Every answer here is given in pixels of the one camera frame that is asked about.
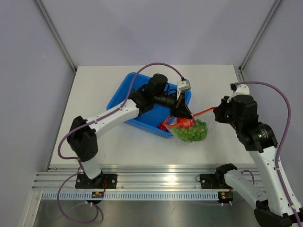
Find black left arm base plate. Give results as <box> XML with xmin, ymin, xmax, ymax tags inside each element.
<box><xmin>75</xmin><ymin>174</ymin><xmax>118</xmax><ymax>189</ymax></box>

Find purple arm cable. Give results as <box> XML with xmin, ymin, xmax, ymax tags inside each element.
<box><xmin>231</xmin><ymin>81</ymin><xmax>301</xmax><ymax>227</ymax></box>
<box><xmin>57</xmin><ymin>62</ymin><xmax>187</xmax><ymax>223</ymax></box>

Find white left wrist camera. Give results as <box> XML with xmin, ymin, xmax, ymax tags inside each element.
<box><xmin>177</xmin><ymin>79</ymin><xmax>191</xmax><ymax>99</ymax></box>

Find green toy grapes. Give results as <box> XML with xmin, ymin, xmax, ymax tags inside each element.
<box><xmin>170</xmin><ymin>119</ymin><xmax>208</xmax><ymax>143</ymax></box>

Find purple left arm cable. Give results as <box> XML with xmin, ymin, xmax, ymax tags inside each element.
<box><xmin>57</xmin><ymin>62</ymin><xmax>187</xmax><ymax>223</ymax></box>

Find clear zip bag orange zipper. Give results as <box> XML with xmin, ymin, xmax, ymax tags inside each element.
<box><xmin>163</xmin><ymin>107</ymin><xmax>216</xmax><ymax>143</ymax></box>

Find red toy apple bottom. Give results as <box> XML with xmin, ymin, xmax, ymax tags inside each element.
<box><xmin>157</xmin><ymin>122</ymin><xmax>168</xmax><ymax>131</ymax></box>

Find blue plastic bin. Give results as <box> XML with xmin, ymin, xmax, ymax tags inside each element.
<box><xmin>106</xmin><ymin>72</ymin><xmax>192</xmax><ymax>139</ymax></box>

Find aluminium table rail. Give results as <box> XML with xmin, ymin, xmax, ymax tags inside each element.
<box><xmin>32</xmin><ymin>164</ymin><xmax>217</xmax><ymax>192</ymax></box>

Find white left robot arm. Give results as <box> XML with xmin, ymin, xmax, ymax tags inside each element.
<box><xmin>67</xmin><ymin>74</ymin><xmax>193</xmax><ymax>188</ymax></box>

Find red toy apple top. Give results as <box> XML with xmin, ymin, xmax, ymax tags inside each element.
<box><xmin>177</xmin><ymin>118</ymin><xmax>195</xmax><ymax>129</ymax></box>

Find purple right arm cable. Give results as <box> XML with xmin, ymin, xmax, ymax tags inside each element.
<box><xmin>231</xmin><ymin>81</ymin><xmax>301</xmax><ymax>227</ymax></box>

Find toy pineapple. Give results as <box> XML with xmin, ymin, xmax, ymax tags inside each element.
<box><xmin>130</xmin><ymin>88</ymin><xmax>139</xmax><ymax>95</ymax></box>

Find white slotted cable duct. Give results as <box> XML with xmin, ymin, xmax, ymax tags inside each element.
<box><xmin>42</xmin><ymin>191</ymin><xmax>219</xmax><ymax>201</ymax></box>

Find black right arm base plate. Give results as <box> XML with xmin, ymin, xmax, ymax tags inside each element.
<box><xmin>195</xmin><ymin>174</ymin><xmax>230</xmax><ymax>189</ymax></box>

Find red toy apple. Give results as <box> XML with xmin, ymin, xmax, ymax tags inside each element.
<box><xmin>177</xmin><ymin>118</ymin><xmax>195</xmax><ymax>129</ymax></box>
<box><xmin>157</xmin><ymin>122</ymin><xmax>168</xmax><ymax>131</ymax></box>

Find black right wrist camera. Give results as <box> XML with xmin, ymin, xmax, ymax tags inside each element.
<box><xmin>227</xmin><ymin>83</ymin><xmax>250</xmax><ymax>103</ymax></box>

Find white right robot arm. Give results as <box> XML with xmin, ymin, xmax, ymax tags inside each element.
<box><xmin>214</xmin><ymin>95</ymin><xmax>303</xmax><ymax>227</ymax></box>

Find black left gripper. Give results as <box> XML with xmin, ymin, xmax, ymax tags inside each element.
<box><xmin>153</xmin><ymin>89</ymin><xmax>192</xmax><ymax>119</ymax></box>

